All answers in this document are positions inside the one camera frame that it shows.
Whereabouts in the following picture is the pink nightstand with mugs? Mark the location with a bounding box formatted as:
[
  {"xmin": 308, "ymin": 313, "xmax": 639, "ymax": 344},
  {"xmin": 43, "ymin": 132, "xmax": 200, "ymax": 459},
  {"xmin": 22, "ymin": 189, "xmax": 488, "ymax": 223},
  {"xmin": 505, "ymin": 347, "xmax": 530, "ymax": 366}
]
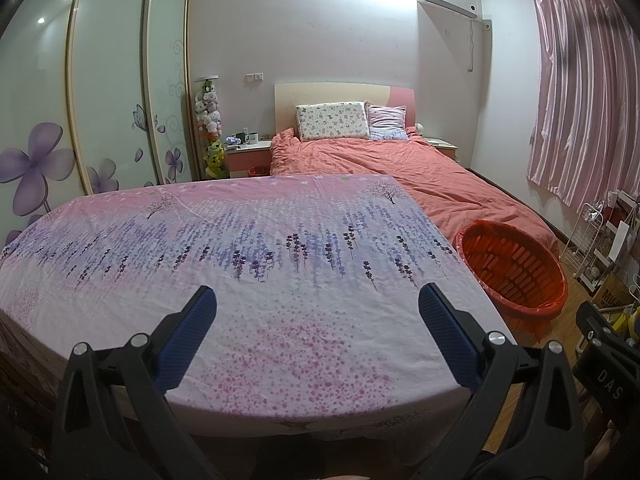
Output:
[{"xmin": 225, "ymin": 140, "xmax": 273, "ymax": 178}]

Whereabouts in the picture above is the wardrobe with flower doors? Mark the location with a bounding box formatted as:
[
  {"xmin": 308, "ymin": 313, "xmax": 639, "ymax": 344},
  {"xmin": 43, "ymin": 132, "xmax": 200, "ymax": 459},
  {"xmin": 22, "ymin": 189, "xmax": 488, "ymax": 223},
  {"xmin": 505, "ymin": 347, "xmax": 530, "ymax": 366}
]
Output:
[{"xmin": 0, "ymin": 0, "xmax": 196, "ymax": 246}]

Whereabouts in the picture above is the pink striped curtain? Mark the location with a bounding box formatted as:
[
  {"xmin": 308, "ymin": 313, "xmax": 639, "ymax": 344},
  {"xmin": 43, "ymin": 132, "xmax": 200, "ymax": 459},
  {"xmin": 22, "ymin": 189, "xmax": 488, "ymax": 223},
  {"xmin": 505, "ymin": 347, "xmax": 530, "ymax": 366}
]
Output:
[{"xmin": 525, "ymin": 0, "xmax": 640, "ymax": 208}]

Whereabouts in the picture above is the air conditioner pipe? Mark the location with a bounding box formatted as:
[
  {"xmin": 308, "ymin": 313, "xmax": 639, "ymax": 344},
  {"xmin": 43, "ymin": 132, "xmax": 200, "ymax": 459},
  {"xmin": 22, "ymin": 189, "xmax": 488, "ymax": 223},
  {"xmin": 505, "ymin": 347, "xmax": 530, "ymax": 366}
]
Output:
[{"xmin": 467, "ymin": 17, "xmax": 491, "ymax": 73}]

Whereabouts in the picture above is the white floral pillow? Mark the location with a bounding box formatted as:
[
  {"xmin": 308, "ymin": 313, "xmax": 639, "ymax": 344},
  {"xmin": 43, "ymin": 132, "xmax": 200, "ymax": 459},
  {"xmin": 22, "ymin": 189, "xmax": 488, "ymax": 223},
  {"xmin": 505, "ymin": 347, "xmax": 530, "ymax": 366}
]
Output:
[{"xmin": 295, "ymin": 101, "xmax": 371, "ymax": 142}]

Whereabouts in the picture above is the white air conditioner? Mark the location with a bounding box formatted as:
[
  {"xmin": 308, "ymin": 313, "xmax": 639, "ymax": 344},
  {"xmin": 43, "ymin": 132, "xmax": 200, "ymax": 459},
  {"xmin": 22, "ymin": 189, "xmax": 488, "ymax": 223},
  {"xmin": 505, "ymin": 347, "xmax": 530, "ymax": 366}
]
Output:
[{"xmin": 420, "ymin": 0, "xmax": 478, "ymax": 21}]

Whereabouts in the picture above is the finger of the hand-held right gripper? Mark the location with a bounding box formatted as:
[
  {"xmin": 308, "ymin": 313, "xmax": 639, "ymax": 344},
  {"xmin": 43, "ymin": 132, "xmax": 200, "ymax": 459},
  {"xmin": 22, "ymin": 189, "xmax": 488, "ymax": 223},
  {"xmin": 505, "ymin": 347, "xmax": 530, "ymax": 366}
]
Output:
[{"xmin": 575, "ymin": 301, "xmax": 640, "ymax": 362}]

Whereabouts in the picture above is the brown paper bag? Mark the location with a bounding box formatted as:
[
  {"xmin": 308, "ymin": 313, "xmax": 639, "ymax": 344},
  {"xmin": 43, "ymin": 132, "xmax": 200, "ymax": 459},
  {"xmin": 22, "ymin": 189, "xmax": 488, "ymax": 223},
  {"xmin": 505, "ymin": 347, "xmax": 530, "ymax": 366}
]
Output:
[{"xmin": 592, "ymin": 277, "xmax": 633, "ymax": 311}]

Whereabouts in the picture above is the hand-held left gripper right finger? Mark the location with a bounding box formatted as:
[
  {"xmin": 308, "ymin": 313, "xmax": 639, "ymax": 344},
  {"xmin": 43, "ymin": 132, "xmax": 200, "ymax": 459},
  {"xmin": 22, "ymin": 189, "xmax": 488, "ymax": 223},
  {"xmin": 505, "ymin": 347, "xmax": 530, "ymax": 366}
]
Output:
[{"xmin": 418, "ymin": 283, "xmax": 586, "ymax": 480}]

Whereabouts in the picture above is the bed with coral duvet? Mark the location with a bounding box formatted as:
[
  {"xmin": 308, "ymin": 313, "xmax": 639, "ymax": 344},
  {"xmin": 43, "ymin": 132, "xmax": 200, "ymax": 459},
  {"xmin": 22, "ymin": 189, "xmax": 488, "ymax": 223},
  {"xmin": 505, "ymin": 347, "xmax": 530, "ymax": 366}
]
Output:
[{"xmin": 270, "ymin": 127, "xmax": 561, "ymax": 256}]

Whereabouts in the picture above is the plastic basket with red liner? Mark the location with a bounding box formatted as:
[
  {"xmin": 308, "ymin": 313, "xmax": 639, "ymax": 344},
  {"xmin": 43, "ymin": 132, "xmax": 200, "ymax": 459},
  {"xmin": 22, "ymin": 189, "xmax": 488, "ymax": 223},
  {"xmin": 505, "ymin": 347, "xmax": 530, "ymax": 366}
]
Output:
[{"xmin": 456, "ymin": 219, "xmax": 570, "ymax": 343}]

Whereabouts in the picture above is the white shelf cart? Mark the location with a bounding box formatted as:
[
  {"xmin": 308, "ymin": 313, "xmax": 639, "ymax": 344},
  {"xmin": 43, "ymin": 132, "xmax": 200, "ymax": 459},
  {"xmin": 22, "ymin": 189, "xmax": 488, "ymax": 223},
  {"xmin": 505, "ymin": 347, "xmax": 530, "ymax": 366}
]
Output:
[{"xmin": 575, "ymin": 190, "xmax": 640, "ymax": 296}]

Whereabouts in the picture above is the pink floral tablecloth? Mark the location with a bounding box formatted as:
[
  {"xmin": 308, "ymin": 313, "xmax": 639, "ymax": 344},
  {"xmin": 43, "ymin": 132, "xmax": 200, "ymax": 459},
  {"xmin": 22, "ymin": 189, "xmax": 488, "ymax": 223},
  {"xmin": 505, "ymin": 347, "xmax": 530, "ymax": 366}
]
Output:
[{"xmin": 0, "ymin": 174, "xmax": 518, "ymax": 441}]

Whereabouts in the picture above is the pink striped pillow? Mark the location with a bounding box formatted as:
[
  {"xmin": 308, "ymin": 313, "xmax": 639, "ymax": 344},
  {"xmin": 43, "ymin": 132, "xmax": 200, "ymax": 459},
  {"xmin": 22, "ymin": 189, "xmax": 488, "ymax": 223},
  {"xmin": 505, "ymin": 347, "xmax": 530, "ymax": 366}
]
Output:
[{"xmin": 365, "ymin": 101, "xmax": 408, "ymax": 141}]

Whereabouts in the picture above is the white wire rack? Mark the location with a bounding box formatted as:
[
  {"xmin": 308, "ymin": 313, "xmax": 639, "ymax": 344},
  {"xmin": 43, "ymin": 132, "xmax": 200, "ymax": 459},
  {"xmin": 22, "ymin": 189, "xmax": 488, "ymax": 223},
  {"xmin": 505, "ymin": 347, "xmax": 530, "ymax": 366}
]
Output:
[{"xmin": 560, "ymin": 200, "xmax": 608, "ymax": 281}]

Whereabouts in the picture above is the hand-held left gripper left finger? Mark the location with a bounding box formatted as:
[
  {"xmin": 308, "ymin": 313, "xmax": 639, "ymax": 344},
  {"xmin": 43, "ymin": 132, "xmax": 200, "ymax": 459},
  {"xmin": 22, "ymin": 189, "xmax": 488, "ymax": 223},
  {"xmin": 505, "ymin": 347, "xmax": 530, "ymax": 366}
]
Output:
[{"xmin": 51, "ymin": 285, "xmax": 241, "ymax": 480}]

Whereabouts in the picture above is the cream and pink headboard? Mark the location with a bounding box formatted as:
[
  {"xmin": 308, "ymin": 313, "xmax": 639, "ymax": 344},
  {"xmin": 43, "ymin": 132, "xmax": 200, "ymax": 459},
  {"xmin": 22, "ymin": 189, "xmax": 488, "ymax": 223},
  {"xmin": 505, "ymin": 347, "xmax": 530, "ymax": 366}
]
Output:
[{"xmin": 274, "ymin": 82, "xmax": 417, "ymax": 137}]

